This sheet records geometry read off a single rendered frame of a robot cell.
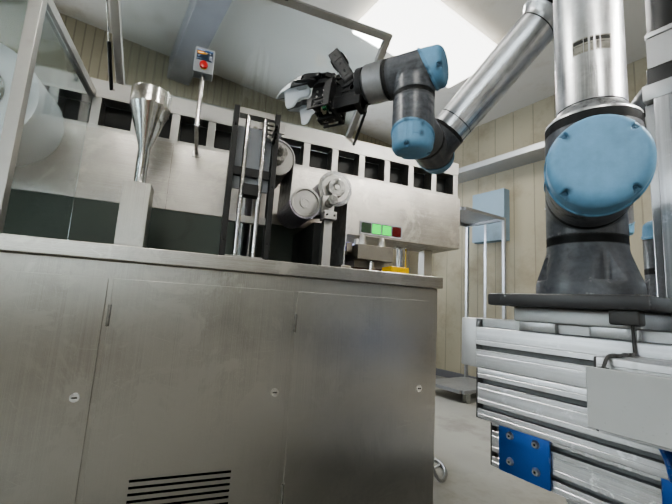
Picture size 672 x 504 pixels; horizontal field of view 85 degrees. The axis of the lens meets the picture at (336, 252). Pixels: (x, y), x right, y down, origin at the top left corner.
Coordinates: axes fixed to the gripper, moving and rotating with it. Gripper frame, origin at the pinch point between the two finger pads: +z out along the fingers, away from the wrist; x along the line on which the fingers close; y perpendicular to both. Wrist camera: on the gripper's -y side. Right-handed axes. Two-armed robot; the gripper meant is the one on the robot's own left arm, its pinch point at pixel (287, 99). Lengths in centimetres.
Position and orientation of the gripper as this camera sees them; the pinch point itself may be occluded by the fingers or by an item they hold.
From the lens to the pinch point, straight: 90.6
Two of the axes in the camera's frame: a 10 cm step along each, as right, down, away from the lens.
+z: -8.7, 0.2, 5.0
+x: 4.8, 2.9, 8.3
